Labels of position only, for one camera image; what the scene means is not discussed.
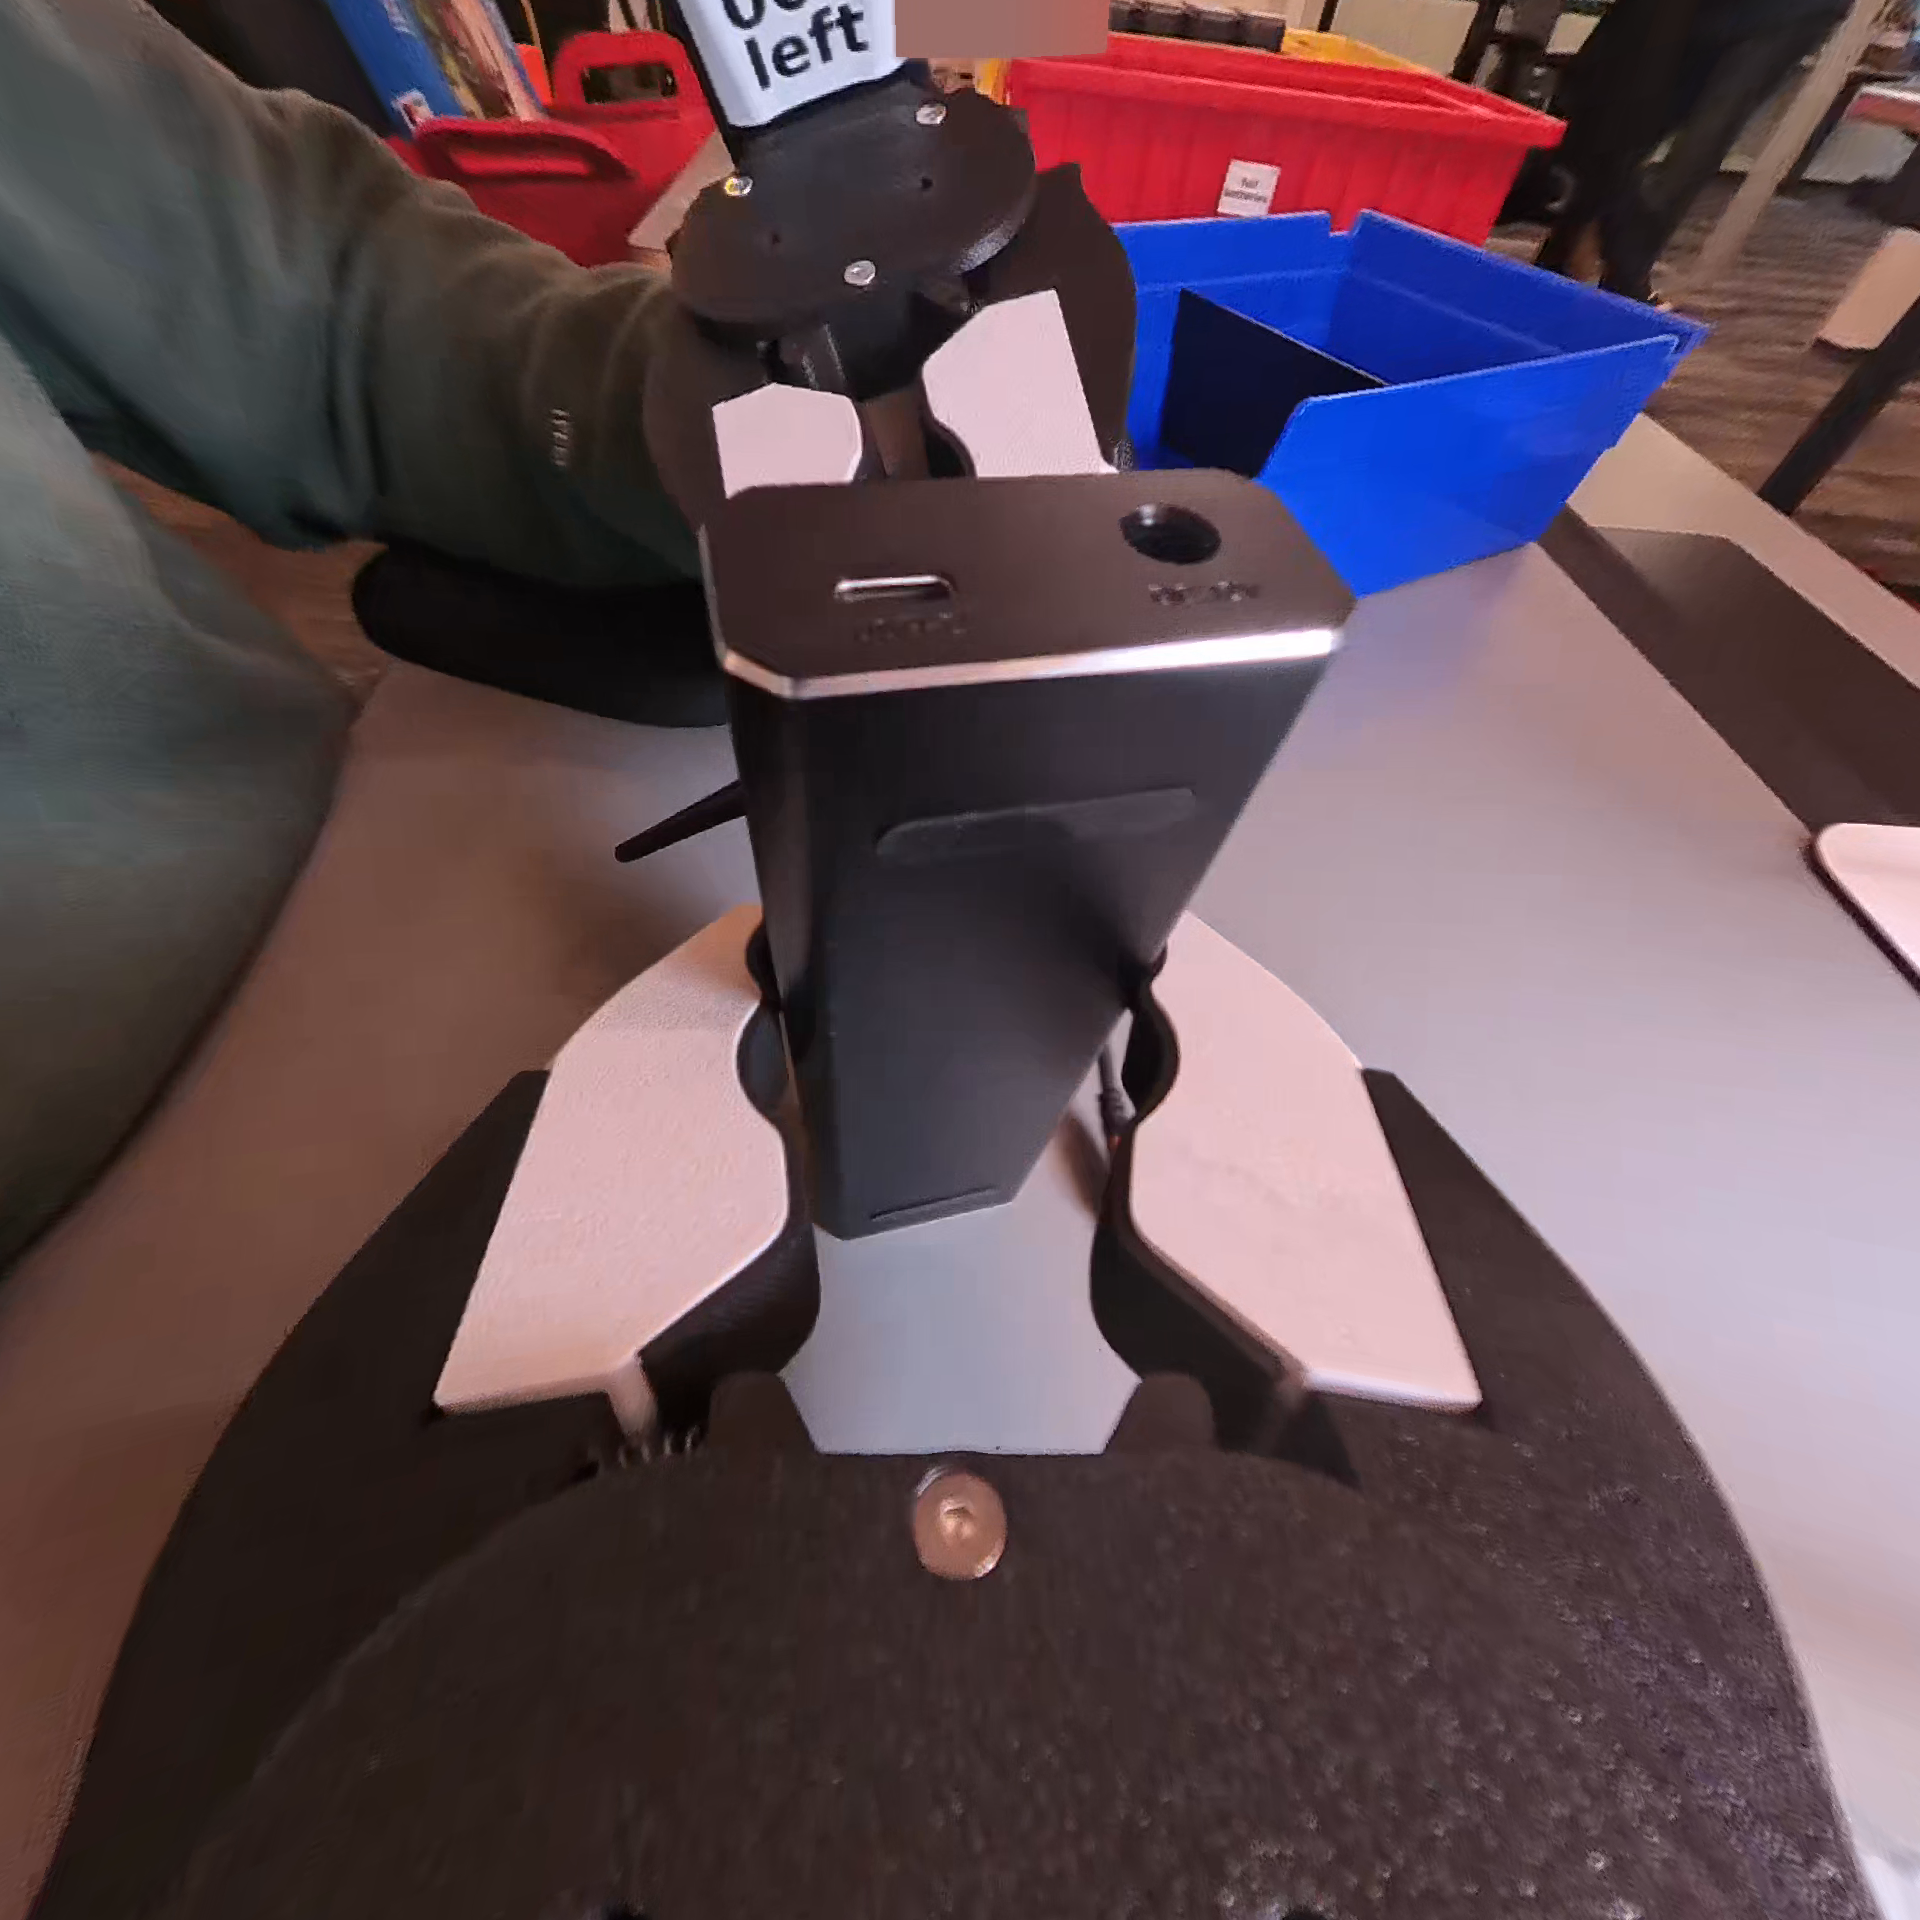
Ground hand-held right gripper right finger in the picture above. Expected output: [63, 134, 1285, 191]
[1085, 915, 1486, 1446]

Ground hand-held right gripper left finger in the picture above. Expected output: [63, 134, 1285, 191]
[432, 906, 822, 1431]

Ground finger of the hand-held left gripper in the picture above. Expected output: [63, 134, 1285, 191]
[921, 288, 1110, 483]
[710, 378, 869, 496]

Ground black cable orange plugs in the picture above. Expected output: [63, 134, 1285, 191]
[615, 793, 746, 864]

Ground black usb hub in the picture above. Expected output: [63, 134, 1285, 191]
[700, 468, 1352, 1247]

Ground blue plastic bin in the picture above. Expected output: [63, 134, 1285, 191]
[1112, 206, 1717, 598]

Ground person's left forearm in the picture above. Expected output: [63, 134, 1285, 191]
[0, 0, 704, 589]

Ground black bin divider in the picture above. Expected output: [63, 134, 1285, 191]
[1168, 284, 1391, 470]

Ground black ribbed cushion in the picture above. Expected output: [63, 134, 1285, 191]
[348, 540, 740, 731]

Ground large red bin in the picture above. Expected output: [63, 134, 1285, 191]
[1002, 31, 1568, 254]

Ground blue printed box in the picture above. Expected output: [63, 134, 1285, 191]
[318, 0, 554, 142]

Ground red handled basket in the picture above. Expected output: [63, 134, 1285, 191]
[392, 31, 721, 265]

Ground white stand frame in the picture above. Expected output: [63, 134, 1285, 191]
[1808, 821, 1920, 987]

